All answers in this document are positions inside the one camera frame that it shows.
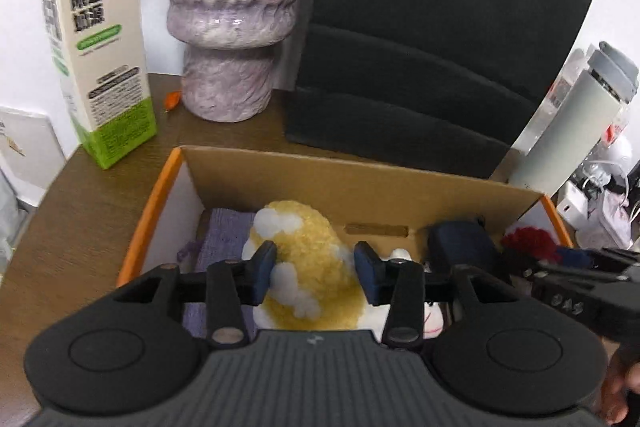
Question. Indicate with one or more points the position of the red cardboard box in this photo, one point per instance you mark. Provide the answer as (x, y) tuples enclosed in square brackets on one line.
[(320, 179)]

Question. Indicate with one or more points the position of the white thermos bottle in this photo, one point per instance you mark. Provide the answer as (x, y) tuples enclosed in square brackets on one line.
[(570, 127)]

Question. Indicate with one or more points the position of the purple marbled ceramic vase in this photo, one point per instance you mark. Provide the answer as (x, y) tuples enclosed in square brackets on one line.
[(235, 7)]

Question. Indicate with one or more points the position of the green and white milk carton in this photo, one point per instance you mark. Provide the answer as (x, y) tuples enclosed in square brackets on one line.
[(107, 57)]

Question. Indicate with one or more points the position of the clear water bottle red label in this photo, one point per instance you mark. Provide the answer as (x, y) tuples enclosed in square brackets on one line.
[(617, 132), (565, 82)]

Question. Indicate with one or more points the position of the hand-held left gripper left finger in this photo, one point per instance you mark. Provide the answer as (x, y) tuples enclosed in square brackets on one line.
[(264, 274)]

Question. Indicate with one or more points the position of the small orange scrap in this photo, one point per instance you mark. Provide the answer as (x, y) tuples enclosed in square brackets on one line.
[(173, 101)]

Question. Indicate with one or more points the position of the red yarn ball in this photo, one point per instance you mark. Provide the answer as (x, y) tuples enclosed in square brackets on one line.
[(527, 241)]

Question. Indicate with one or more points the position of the wooden desktop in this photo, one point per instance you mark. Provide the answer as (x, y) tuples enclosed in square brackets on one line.
[(100, 217)]

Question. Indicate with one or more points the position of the purple cloth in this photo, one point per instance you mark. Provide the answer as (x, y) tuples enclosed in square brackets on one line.
[(225, 232)]

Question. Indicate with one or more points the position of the white panel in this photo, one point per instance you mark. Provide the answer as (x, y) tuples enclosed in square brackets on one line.
[(27, 147)]

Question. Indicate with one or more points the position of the person's right hand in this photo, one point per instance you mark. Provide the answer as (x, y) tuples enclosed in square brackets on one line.
[(616, 389)]

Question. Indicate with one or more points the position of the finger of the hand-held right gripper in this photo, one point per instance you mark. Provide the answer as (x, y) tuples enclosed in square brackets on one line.
[(612, 259), (520, 266)]

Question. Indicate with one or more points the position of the yellow and white plush toy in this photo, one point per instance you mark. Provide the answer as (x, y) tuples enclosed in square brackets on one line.
[(315, 252)]

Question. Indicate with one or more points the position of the black paper bag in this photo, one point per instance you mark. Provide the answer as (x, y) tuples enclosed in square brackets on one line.
[(440, 32)]

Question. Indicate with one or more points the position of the white charger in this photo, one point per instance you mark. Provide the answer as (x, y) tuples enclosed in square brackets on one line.
[(572, 204)]

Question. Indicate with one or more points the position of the dark blue pouch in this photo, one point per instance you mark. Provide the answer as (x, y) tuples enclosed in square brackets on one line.
[(462, 247)]

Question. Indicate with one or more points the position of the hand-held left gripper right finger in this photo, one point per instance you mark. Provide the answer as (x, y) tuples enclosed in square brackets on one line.
[(367, 277)]

